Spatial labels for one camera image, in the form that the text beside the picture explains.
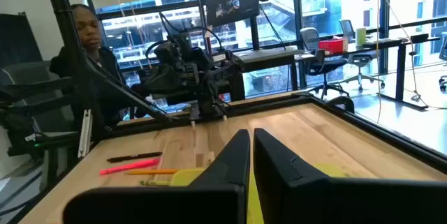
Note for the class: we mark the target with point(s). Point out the white metal strip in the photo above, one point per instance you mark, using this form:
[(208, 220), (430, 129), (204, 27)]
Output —
[(84, 133)]

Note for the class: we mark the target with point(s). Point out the yellow translucent plastic supply box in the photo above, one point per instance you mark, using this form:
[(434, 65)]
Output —
[(185, 178)]

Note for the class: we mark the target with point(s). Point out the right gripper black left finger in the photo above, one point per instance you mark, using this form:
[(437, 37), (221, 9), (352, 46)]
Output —
[(209, 199)]

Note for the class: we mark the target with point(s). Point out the light green cup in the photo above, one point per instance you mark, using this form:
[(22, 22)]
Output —
[(360, 36)]

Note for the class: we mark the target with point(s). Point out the long black desk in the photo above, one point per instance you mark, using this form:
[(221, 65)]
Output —
[(401, 74)]

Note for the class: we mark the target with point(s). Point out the grey mesh office chair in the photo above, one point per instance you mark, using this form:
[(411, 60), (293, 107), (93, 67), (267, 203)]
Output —
[(309, 37)]

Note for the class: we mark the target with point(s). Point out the grey padded chair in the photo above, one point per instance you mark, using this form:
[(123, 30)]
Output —
[(38, 72)]

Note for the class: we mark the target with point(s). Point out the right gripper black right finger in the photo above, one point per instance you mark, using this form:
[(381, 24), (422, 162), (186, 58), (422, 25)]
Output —
[(314, 199)]

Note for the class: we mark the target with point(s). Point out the red box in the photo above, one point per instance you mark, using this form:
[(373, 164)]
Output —
[(331, 46)]

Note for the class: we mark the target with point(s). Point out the black pen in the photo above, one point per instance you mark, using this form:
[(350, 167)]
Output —
[(134, 157)]

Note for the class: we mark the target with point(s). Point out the pink highlighter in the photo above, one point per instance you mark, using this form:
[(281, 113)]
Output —
[(129, 166)]

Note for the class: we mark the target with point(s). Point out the black panel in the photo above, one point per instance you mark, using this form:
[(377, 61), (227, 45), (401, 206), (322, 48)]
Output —
[(17, 39)]

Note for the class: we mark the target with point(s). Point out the black clamp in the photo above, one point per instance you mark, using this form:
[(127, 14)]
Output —
[(340, 102)]

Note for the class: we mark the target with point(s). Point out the dark standing desk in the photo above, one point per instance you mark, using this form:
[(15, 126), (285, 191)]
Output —
[(265, 56)]

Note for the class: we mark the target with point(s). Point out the person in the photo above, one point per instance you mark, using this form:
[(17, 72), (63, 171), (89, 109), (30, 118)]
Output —
[(89, 32)]

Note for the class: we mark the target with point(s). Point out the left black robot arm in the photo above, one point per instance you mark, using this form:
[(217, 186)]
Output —
[(207, 102)]

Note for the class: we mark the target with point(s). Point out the black monitor pole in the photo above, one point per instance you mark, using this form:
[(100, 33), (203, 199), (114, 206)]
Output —
[(255, 35)]

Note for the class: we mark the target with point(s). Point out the green crayon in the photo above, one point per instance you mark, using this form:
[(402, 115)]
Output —
[(155, 183)]

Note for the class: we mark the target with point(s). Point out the orange pencil with eraser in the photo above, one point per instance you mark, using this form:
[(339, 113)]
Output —
[(153, 172)]

